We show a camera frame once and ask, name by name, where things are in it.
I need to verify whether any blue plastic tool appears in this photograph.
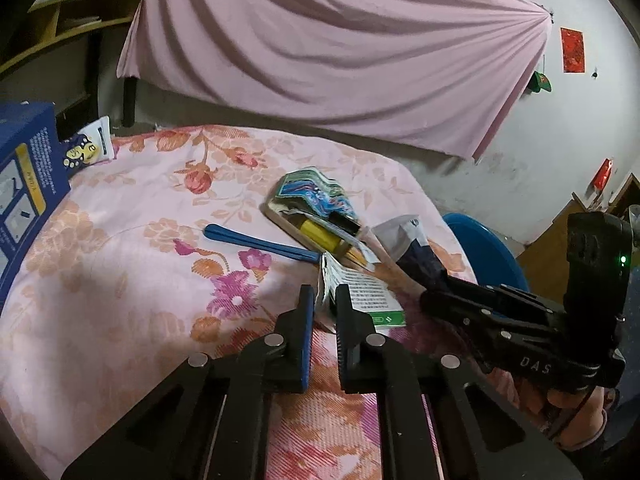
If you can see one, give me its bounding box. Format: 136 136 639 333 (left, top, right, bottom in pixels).
202 223 321 264

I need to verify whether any red wall paper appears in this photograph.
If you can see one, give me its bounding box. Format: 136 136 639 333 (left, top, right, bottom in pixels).
560 27 586 73

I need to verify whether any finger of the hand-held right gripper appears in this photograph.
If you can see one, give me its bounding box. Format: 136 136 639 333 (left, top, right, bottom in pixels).
419 287 627 395
444 276 567 332

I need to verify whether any dark blue packet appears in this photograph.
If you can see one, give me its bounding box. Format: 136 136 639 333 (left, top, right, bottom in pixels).
400 242 451 291

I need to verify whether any person's right hand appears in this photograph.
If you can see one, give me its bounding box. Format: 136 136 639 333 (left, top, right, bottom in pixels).
520 376 622 452

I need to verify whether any pink hanging curtain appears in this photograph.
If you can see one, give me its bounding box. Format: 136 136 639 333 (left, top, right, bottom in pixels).
116 0 553 161

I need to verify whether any blue plastic stool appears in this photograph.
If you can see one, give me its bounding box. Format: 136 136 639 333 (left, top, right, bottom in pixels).
442 212 530 293

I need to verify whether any white blue snack packet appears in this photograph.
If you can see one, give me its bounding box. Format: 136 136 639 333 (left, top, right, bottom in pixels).
62 116 117 178

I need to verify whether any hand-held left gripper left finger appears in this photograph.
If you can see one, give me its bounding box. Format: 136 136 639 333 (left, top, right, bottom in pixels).
60 284 317 480

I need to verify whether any cream phone case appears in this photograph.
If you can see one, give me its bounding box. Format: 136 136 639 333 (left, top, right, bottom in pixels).
264 199 361 253

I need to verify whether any colourful foil packet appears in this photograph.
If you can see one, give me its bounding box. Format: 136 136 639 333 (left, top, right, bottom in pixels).
274 167 358 223

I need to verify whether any red packet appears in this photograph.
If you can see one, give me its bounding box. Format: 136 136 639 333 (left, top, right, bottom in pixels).
593 158 613 192

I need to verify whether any yellow cylinder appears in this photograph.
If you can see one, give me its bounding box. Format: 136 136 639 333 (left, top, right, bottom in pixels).
299 217 346 253

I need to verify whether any white and green paper box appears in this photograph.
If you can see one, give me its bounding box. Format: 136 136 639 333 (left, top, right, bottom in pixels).
317 252 407 333

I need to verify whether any wooden shelf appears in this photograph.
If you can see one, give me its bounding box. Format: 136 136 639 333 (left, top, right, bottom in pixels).
0 0 146 81

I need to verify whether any black bed frame leg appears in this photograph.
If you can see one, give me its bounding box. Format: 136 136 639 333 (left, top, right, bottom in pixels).
122 77 137 128

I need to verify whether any blue printed box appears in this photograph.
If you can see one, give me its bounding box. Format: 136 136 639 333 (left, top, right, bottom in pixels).
0 101 72 311

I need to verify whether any wooden furniture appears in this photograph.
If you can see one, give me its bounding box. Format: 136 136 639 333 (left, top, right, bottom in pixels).
517 172 640 286

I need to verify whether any pink floral blanket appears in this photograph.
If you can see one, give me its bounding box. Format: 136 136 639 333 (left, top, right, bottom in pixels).
0 124 501 480

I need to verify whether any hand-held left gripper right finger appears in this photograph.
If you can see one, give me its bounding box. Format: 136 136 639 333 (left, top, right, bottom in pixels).
334 284 583 480

